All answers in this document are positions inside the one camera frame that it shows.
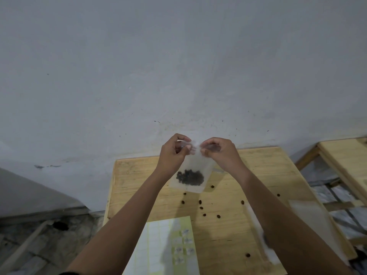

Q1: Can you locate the person's left hand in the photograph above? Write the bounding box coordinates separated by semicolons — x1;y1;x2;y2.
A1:
154;133;192;181

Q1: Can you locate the person's right hand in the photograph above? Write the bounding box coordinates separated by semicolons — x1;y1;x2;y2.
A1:
200;137;247;176

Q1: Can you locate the stack of clear pouches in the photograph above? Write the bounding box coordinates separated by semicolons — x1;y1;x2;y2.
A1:
288;199;350;265

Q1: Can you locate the person's left forearm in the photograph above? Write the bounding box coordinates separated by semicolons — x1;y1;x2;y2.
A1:
66;171;172;275

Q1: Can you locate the person's right forearm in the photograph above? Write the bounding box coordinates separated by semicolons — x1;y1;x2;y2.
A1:
234;167;353;275

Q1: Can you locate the pale yellow label sheet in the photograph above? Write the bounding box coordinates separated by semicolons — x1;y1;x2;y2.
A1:
122;216;200;275

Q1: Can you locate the light wooden side table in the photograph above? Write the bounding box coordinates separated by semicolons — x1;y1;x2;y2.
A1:
295;137;367;247

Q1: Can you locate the wooden stick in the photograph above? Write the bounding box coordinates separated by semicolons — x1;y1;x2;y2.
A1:
0;220;54;275

